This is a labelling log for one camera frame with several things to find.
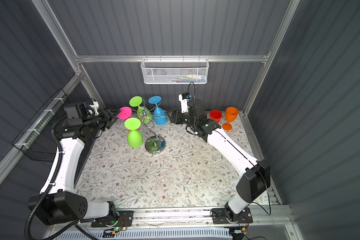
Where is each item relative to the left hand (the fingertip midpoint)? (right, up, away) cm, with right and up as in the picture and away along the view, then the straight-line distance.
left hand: (119, 112), depth 73 cm
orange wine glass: (+64, +2, +25) cm, 68 cm away
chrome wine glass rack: (+12, -19, +27) cm, 35 cm away
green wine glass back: (+10, 0, +4) cm, 11 cm away
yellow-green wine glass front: (+7, -13, +3) cm, 15 cm away
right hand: (+26, 0, +2) cm, 26 cm away
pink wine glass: (+2, 0, +2) cm, 3 cm away
